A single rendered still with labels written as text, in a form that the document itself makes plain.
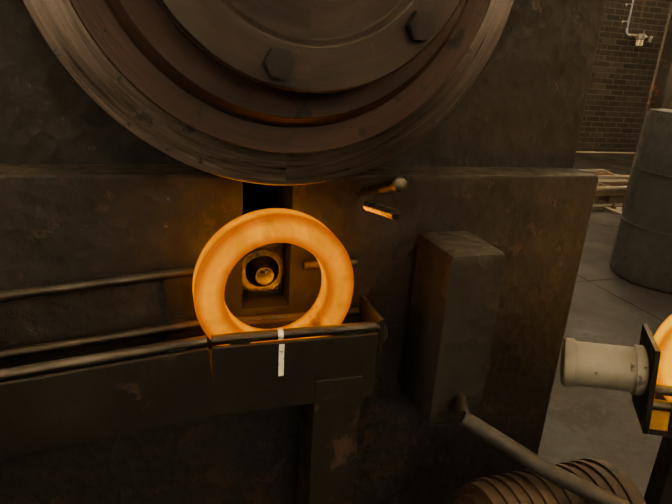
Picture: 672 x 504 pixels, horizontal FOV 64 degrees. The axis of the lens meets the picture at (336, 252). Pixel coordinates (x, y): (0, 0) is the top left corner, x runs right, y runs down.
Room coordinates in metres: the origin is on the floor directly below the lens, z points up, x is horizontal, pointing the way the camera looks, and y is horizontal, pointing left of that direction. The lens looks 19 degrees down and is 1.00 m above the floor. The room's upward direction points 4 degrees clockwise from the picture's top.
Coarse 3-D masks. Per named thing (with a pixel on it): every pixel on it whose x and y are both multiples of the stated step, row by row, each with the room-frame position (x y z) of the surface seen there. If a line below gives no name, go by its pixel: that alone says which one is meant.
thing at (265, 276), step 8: (264, 256) 0.66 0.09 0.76; (248, 264) 0.65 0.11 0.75; (256, 264) 0.65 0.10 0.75; (264, 264) 0.65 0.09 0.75; (272, 264) 0.65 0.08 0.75; (248, 272) 0.65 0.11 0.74; (256, 272) 0.64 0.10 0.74; (264, 272) 0.64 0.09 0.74; (272, 272) 0.64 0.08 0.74; (248, 280) 0.65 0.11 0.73; (256, 280) 0.64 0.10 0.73; (264, 280) 0.64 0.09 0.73; (272, 280) 0.65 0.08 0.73
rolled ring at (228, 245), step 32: (256, 224) 0.55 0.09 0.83; (288, 224) 0.56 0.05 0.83; (320, 224) 0.58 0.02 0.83; (224, 256) 0.54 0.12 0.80; (320, 256) 0.58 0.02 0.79; (192, 288) 0.56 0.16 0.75; (224, 288) 0.55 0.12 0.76; (320, 288) 0.61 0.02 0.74; (352, 288) 0.59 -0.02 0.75; (224, 320) 0.54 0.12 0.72; (320, 320) 0.58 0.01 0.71
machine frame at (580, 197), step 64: (0, 0) 0.60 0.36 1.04; (576, 0) 0.81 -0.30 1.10; (0, 64) 0.60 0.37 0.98; (512, 64) 0.79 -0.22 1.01; (576, 64) 0.82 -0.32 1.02; (0, 128) 0.59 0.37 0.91; (64, 128) 0.61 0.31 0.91; (448, 128) 0.76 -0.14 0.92; (512, 128) 0.79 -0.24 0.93; (576, 128) 0.83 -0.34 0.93; (0, 192) 0.54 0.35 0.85; (64, 192) 0.56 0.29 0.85; (128, 192) 0.58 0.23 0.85; (192, 192) 0.60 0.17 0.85; (256, 192) 0.90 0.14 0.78; (320, 192) 0.65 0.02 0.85; (448, 192) 0.70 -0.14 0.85; (512, 192) 0.73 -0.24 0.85; (576, 192) 0.77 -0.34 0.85; (0, 256) 0.54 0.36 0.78; (64, 256) 0.56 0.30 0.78; (128, 256) 0.58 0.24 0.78; (192, 256) 0.60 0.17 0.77; (384, 256) 0.68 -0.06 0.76; (512, 256) 0.74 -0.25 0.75; (576, 256) 0.77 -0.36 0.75; (0, 320) 0.54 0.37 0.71; (64, 320) 0.56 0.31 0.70; (128, 320) 0.58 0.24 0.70; (512, 320) 0.75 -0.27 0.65; (384, 384) 0.68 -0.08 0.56; (512, 384) 0.75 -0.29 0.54; (64, 448) 0.55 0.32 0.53; (128, 448) 0.58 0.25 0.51; (192, 448) 0.60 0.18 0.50; (256, 448) 0.63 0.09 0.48; (384, 448) 0.69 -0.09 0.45; (448, 448) 0.72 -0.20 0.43
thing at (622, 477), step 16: (560, 464) 0.58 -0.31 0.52; (576, 464) 0.58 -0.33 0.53; (592, 464) 0.58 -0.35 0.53; (608, 464) 0.59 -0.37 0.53; (480, 480) 0.55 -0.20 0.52; (496, 480) 0.55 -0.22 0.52; (512, 480) 0.55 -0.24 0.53; (528, 480) 0.54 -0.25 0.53; (544, 480) 0.54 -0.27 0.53; (592, 480) 0.55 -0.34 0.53; (608, 480) 0.55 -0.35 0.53; (624, 480) 0.56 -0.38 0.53; (464, 496) 0.54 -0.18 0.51; (480, 496) 0.53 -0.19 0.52; (496, 496) 0.51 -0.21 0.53; (512, 496) 0.52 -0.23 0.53; (528, 496) 0.52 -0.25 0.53; (544, 496) 0.52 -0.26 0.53; (560, 496) 0.52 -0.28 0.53; (576, 496) 0.53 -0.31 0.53; (624, 496) 0.54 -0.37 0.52; (640, 496) 0.54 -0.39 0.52
